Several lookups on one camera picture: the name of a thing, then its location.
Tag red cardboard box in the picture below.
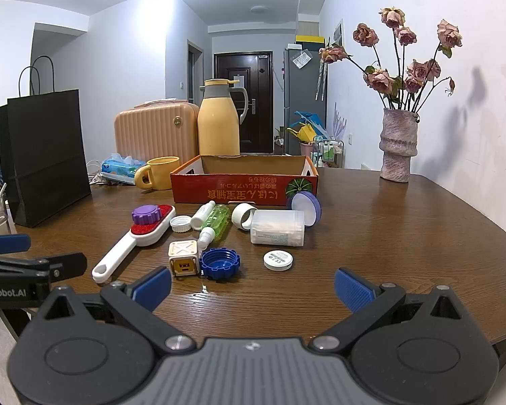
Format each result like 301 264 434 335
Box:
170 154 320 208

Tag clear cotton swab jar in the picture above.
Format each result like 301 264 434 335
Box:
250 210 305 246

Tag purple flower wall sticker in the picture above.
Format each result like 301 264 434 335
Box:
333 101 347 136

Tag wire storage cart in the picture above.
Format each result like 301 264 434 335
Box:
312 135 345 168

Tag dark front door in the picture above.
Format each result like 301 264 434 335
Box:
214 51 274 155

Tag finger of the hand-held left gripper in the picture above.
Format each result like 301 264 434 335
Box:
0 252 87 282
0 233 31 254

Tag yellow thermos jug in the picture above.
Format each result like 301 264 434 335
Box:
197 79 249 157

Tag purple ridged cap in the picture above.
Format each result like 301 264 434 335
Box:
131 205 163 225

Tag blue tissue pack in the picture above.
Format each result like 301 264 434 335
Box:
101 152 147 185

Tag white cables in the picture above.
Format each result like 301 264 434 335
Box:
86 160 110 186

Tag white round tin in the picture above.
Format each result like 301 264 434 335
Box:
263 250 294 271

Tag yellow and black box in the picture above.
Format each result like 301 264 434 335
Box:
295 34 325 49

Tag small white bottle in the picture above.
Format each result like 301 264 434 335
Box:
191 201 216 230

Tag pink ceramic vase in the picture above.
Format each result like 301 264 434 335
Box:
379 107 419 182

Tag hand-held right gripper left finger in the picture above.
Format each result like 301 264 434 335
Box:
36 267 195 354

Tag yellow mug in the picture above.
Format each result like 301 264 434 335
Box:
134 156 181 190

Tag blue ridged cap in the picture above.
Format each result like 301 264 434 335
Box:
199 247 241 281

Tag interior door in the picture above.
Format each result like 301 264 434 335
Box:
187 40 205 104

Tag bouquet of dried roses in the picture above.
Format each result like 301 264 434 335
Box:
319 7 463 114

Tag blue clothes hangers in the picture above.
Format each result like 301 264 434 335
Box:
294 110 327 136

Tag pink ribbed suitcase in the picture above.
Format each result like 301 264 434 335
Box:
113 100 200 165

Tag beige cube charger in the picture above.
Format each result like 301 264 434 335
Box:
169 240 201 279

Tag folded umbrella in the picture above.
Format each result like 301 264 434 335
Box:
316 57 327 102

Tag white tape ring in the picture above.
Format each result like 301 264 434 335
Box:
231 203 257 231

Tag yellow watering can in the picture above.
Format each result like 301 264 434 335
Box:
287 122 317 144

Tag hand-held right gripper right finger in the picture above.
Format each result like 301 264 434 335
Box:
308 267 471 353

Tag green spray bottle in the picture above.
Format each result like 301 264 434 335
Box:
197 204 230 249

